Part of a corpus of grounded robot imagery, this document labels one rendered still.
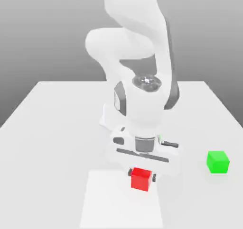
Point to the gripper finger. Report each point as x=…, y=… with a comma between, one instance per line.
x=130, y=172
x=154, y=177

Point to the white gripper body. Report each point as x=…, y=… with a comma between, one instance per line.
x=167, y=166

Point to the small red cube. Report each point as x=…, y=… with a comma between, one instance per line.
x=140, y=180

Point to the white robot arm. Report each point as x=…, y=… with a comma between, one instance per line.
x=132, y=43

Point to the small green cube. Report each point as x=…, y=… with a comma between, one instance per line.
x=217, y=162

